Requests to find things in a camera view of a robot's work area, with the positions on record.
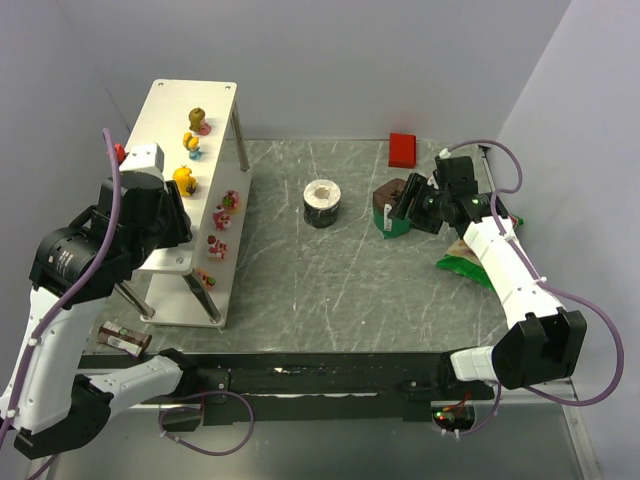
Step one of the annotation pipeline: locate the brown and green cup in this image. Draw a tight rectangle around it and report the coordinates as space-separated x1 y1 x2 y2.
372 178 410 239

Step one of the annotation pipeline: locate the green chips bag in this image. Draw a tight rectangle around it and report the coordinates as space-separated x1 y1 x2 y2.
435 214 525 294

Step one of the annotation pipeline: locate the white two-tier shelf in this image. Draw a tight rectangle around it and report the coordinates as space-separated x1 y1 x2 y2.
120 79 252 328

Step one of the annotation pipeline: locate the brown snack bar wrapper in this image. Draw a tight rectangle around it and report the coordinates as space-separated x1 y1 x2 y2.
97 321 152 359

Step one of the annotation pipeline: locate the yellow duck toy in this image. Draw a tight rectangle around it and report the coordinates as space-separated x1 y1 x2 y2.
172 166 197 197

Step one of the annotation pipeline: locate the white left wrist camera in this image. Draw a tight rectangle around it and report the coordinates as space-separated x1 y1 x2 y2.
119 143 164 178

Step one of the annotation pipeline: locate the strawberry cake toy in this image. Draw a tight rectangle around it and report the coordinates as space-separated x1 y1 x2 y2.
206 235 228 261

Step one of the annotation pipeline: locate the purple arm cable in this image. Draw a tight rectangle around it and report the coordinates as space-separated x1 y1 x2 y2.
0 127 122 480
447 139 625 437

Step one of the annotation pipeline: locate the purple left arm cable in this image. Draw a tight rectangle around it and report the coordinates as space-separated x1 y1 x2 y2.
0 127 122 480

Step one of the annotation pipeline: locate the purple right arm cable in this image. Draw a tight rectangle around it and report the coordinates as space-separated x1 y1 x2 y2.
447 139 625 437

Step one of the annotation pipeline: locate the pink donut toy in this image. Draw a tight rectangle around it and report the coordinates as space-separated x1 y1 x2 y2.
221 190 241 214

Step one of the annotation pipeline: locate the black and white tape roll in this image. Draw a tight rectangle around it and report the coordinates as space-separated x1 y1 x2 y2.
303 179 341 229

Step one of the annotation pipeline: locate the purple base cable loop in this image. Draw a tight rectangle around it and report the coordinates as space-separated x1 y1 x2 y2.
158 389 255 456

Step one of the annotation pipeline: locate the yellow bee toy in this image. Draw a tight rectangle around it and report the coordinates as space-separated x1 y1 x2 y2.
182 132 202 161

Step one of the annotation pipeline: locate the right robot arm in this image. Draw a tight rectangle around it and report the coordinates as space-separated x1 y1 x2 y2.
389 156 587 389

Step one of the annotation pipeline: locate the yellow pink lion toy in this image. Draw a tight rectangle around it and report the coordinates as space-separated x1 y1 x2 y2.
195 268 216 290

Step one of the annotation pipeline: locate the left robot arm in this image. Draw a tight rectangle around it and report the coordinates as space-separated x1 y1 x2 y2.
1 171 198 460

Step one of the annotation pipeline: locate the olive round toy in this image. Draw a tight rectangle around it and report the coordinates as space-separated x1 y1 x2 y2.
188 107 211 136

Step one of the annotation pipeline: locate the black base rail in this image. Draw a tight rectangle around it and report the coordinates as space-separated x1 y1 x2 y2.
137 351 496 427

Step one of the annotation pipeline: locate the red block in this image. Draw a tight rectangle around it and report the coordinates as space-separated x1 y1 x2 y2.
388 132 417 169

